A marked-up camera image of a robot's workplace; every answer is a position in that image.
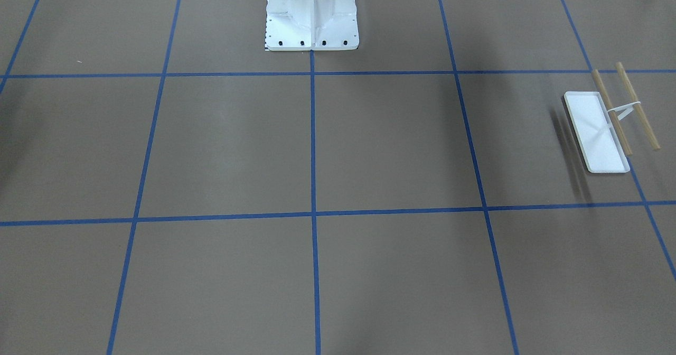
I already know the white towel rack with wooden bars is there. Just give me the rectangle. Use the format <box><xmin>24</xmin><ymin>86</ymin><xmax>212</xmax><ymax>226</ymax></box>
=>
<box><xmin>563</xmin><ymin>62</ymin><xmax>662</xmax><ymax>174</ymax></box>

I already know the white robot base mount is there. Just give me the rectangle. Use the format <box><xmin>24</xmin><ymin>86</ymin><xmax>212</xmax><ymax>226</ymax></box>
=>
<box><xmin>264</xmin><ymin>0</ymin><xmax>360</xmax><ymax>51</ymax></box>

